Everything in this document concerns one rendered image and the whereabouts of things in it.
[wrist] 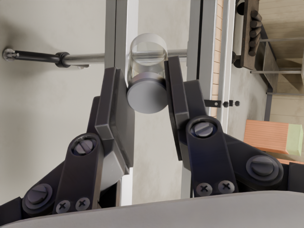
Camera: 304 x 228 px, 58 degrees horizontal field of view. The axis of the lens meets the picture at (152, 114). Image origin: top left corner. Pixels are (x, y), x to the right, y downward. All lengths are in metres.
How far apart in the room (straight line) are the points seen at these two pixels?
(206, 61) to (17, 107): 0.95
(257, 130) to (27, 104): 4.53
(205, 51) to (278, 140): 4.51
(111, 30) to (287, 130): 4.52
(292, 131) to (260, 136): 0.53
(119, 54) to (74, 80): 0.57
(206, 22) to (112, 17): 0.44
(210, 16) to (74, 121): 1.05
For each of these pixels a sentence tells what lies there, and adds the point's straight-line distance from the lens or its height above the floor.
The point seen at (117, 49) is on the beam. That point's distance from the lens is 1.20.
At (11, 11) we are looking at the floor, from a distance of 1.51.
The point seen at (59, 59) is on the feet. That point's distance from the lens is 1.46.
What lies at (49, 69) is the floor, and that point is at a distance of 1.59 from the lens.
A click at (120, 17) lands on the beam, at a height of 0.52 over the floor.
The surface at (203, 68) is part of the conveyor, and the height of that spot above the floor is 0.91.
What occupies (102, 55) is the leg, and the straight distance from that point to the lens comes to 1.28.
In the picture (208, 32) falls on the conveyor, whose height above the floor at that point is 0.91.
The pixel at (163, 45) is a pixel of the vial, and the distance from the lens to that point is 0.16.
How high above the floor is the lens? 1.27
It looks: 32 degrees down
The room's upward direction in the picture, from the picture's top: 96 degrees clockwise
